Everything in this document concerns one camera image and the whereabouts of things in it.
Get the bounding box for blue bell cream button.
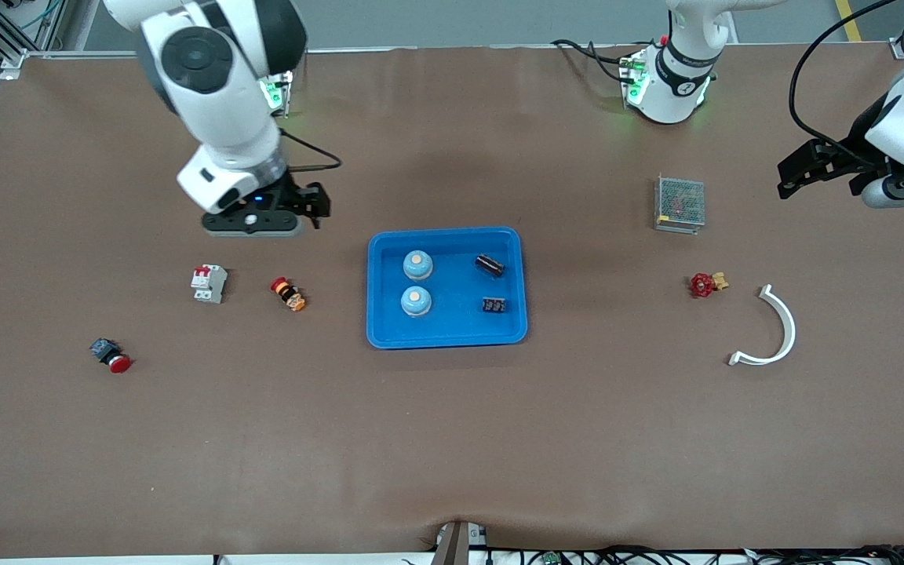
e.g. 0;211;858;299
400;286;432;319
403;250;435;282

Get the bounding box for blue plastic tray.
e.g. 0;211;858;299
366;226;529;350

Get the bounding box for metal mesh power supply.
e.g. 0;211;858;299
654;174;706;235

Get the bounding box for brass valve red handwheel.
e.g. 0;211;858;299
689;271;730;299

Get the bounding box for white curved pipe clamp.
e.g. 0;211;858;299
727;284;797;367

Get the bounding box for red push button dark body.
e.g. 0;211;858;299
89;337;134;374

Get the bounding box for brown table mat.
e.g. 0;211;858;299
0;43;904;560

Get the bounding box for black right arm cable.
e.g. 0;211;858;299
278;128;342;172

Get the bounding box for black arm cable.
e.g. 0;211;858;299
278;128;342;172
788;0;904;158

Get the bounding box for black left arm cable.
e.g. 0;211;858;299
788;0;904;158

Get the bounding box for red orange emergency stop switch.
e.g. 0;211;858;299
270;276;307;312

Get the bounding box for white circuit breaker red switch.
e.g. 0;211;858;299
190;264;228;304

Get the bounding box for black arm base cables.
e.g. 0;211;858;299
552;38;641;83

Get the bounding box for aluminium frame structure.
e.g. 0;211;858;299
0;0;68;83

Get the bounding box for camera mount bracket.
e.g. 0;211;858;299
430;519;490;565

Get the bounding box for black cable bundle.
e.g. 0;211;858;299
491;545;904;565

